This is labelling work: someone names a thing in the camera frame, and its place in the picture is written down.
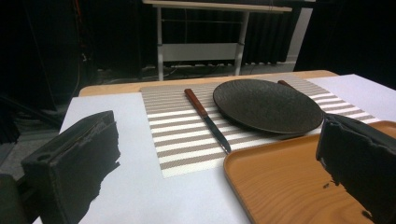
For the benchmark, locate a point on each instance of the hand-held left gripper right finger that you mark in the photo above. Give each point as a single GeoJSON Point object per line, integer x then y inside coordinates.
{"type": "Point", "coordinates": [361, 155]}

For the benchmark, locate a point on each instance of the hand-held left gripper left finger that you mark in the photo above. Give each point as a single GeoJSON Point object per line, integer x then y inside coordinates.
{"type": "Point", "coordinates": [67, 161]}

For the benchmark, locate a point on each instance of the orange wooden tray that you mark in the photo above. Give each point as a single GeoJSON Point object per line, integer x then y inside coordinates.
{"type": "Point", "coordinates": [289, 186]}

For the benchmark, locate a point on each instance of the white table cover sheet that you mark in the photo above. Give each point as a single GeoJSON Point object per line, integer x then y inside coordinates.
{"type": "Point", "coordinates": [149, 193]}

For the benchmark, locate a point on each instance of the dark round textured plate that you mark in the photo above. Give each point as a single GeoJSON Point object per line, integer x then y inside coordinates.
{"type": "Point", "coordinates": [267, 105]}

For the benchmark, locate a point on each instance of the striped beige placemat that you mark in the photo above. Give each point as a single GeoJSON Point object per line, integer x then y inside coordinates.
{"type": "Point", "coordinates": [186, 133]}

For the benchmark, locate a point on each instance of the white metal frame desk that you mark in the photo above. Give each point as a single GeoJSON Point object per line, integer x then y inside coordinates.
{"type": "Point", "coordinates": [199, 51]}

